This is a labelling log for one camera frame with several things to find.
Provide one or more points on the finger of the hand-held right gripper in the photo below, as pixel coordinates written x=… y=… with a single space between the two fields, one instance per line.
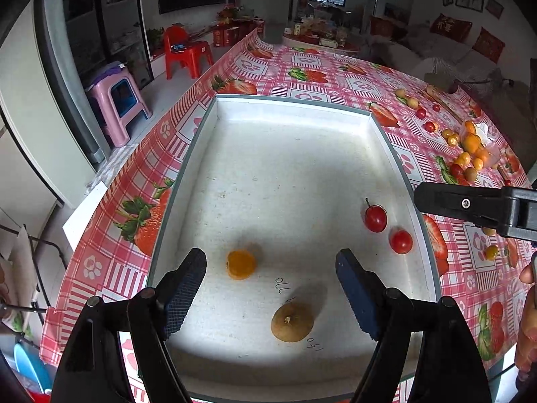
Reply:
x=449 y=201

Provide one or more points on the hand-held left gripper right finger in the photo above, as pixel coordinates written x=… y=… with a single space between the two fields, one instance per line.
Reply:
x=356 y=291

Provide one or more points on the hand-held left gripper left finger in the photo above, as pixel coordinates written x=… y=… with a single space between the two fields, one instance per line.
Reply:
x=184 y=291

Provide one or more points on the large brown longan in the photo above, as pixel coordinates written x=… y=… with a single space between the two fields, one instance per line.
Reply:
x=292 y=323

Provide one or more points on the red cherry tomato with stem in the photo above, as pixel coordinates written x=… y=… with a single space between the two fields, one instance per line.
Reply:
x=374 y=218

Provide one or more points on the white tray with grey rim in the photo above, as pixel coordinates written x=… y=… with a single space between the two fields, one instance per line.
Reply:
x=285 y=176

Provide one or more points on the person's right hand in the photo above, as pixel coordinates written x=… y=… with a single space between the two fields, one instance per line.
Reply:
x=529 y=327

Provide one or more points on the orange mandarin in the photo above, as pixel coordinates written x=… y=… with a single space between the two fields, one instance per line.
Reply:
x=473 y=142
x=483 y=156
x=470 y=127

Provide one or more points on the clear plastic bag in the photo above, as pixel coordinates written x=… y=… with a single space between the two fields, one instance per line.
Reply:
x=491 y=138

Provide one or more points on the strawberry print tablecloth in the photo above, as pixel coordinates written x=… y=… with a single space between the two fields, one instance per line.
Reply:
x=117 y=226

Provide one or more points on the black folding rack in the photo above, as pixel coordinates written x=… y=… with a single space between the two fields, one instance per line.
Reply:
x=50 y=252

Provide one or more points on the grey sofa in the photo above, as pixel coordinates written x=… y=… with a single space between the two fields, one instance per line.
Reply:
x=440 y=56

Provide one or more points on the red printed cushion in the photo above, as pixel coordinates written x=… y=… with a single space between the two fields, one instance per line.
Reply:
x=488 y=45
x=381 y=26
x=451 y=27

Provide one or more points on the printed cloth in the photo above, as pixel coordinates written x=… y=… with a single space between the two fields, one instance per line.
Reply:
x=19 y=268

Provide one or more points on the blue plastic basin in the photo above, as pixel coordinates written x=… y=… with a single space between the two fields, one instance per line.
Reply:
x=29 y=365

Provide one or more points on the pink plastic stool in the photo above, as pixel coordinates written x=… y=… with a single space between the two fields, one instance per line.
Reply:
x=117 y=100

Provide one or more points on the cluttered coffee table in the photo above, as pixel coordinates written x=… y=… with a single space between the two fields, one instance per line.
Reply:
x=323 y=40

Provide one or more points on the white cabinet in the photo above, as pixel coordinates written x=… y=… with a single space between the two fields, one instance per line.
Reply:
x=29 y=113

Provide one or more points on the red plastic chair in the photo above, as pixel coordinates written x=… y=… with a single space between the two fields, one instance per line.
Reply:
x=184 y=50

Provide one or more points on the red gift boxes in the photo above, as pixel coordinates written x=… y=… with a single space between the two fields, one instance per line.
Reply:
x=226 y=34

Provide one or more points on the glass display cabinet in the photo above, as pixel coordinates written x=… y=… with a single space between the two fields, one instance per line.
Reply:
x=105 y=21

